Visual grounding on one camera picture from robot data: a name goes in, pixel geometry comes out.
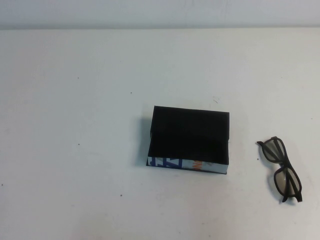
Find black framed glasses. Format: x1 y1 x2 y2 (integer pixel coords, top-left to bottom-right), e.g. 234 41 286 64
256 136 304 204

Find black open glasses case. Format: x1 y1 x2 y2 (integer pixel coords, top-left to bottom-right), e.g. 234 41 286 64
145 105 231 176

